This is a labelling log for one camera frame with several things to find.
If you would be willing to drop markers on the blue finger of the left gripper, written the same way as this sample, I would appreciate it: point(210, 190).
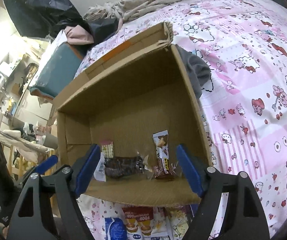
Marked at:
point(46, 165)

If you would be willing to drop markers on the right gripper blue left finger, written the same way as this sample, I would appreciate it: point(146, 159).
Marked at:
point(84, 168)

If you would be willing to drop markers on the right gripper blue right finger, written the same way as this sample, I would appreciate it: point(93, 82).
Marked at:
point(193, 169)

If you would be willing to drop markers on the small pink snack packet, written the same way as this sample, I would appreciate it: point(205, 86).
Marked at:
point(107, 148)

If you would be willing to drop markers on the white silver small packet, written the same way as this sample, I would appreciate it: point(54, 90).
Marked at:
point(99, 173)

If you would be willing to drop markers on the dark chocolate snack packet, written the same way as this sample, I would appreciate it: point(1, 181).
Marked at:
point(118, 167)

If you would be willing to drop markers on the white brown wafer snack packet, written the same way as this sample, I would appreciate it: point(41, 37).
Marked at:
point(163, 169)

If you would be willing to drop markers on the yellow cartoon snack packet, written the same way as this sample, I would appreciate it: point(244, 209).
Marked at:
point(180, 219)

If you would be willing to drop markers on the red rice cake packet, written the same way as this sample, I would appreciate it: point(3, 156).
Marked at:
point(152, 223)
point(131, 223)

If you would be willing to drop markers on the blue snack bag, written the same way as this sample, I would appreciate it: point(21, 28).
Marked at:
point(115, 229)

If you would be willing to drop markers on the yellow wooden chair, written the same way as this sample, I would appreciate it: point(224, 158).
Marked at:
point(24, 157)

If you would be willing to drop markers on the brown cardboard box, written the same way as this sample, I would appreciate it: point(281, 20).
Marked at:
point(137, 89)

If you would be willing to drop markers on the pink cartoon bed sheet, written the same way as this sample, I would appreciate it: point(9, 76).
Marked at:
point(244, 103)

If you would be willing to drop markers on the teal mattress edge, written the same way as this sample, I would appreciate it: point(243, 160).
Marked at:
point(58, 71)

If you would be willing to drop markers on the grey cloth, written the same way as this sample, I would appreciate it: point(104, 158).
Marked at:
point(197, 69)

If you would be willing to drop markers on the pink cloth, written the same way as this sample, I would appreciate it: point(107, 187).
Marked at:
point(78, 36)

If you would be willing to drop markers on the black plastic bag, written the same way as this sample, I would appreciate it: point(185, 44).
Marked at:
point(43, 18)

